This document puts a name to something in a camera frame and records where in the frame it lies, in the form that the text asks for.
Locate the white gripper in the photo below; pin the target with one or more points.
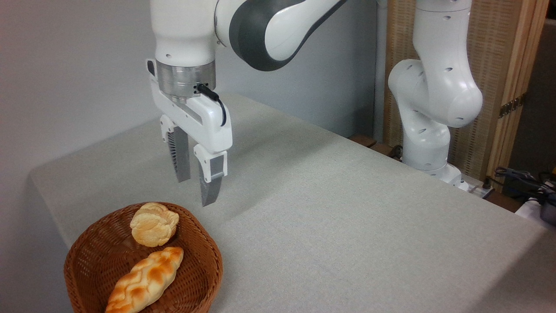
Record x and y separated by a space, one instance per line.
204 121

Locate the round orange bread bun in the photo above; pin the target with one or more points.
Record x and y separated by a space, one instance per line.
154 224

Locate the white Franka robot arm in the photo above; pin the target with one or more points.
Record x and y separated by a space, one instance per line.
436 87

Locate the braided bread loaf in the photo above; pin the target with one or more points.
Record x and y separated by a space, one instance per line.
145 278

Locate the brown wicker basket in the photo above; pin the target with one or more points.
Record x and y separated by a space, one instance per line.
100 256

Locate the grey tablecloth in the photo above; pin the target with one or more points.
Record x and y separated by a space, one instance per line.
347 217

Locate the brown wooden base board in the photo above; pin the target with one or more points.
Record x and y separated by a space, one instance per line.
369 142

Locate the wooden rattan folding screen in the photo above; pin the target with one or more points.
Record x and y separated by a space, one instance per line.
493 43

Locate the metal screen hinge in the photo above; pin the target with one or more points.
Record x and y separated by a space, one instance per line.
511 105

